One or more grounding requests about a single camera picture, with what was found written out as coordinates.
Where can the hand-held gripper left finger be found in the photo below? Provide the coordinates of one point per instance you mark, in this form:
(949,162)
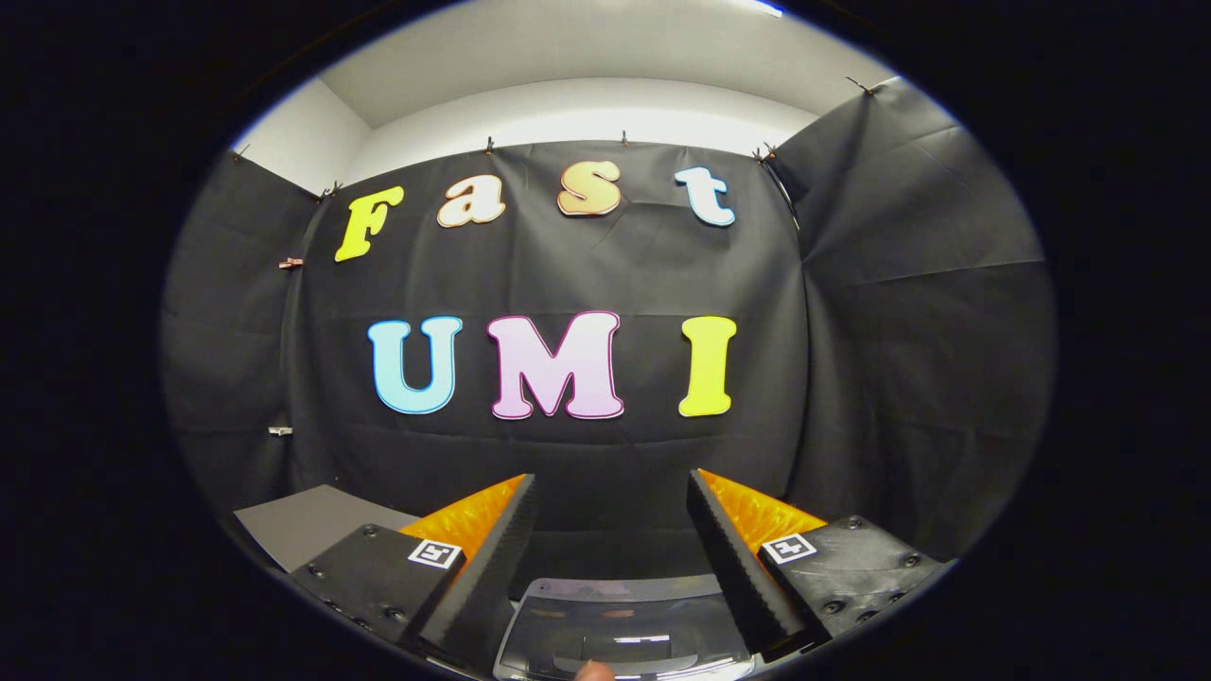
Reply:
(487,577)

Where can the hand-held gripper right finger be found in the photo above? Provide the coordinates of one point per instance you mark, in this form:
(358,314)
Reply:
(733,567)

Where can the transparent washing machine lid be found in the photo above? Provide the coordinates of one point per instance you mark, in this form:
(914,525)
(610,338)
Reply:
(615,615)

